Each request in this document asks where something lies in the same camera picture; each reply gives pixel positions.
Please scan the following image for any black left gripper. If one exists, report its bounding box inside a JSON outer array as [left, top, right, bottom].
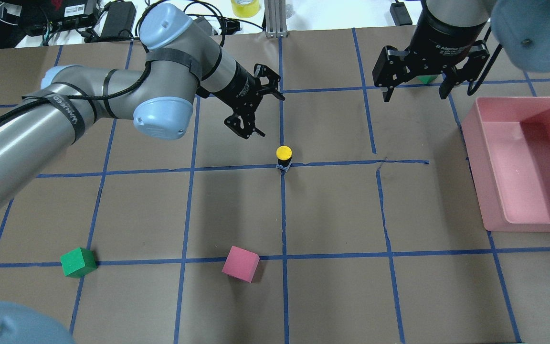
[[222, 63, 286, 140]]

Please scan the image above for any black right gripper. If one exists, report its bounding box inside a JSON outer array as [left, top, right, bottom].
[[372, 41, 490, 103]]

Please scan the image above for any yellow push button switch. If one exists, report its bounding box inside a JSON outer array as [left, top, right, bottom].
[[275, 145, 293, 173]]

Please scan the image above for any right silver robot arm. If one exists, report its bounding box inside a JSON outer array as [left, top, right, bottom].
[[372, 0, 550, 139]]

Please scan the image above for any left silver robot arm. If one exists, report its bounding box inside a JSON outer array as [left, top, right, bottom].
[[0, 1, 284, 208]]

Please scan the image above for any green cube by bin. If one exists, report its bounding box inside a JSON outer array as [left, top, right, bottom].
[[416, 75, 439, 85]]

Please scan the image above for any black small power brick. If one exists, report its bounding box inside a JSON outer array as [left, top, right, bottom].
[[389, 0, 413, 26]]

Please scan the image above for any yellow tape roll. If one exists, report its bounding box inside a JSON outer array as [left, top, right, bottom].
[[231, 0, 261, 18]]

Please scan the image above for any pink plastic bin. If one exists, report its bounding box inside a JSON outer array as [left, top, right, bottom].
[[461, 97, 550, 233]]

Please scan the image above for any pink cube far side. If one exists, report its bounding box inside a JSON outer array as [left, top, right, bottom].
[[221, 246, 260, 283]]

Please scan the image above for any black power adapter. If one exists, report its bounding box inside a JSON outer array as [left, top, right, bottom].
[[100, 0, 136, 38]]

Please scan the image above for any green cube near base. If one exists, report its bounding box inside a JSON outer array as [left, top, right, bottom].
[[60, 247, 97, 279]]

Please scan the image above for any aluminium frame post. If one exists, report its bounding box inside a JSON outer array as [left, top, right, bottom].
[[264, 0, 288, 39]]

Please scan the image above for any black cable bundle on desk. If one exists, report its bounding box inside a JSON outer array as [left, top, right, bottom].
[[84, 0, 264, 43]]

